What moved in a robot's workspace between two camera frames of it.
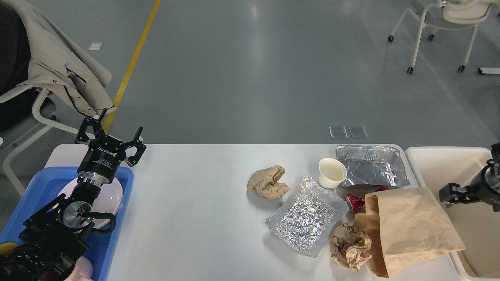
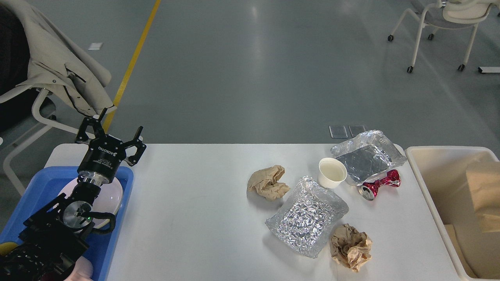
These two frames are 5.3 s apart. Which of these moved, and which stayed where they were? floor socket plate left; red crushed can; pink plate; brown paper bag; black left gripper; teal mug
Moved: red crushed can; brown paper bag
Stayed: pink plate; black left gripper; teal mug; floor socket plate left
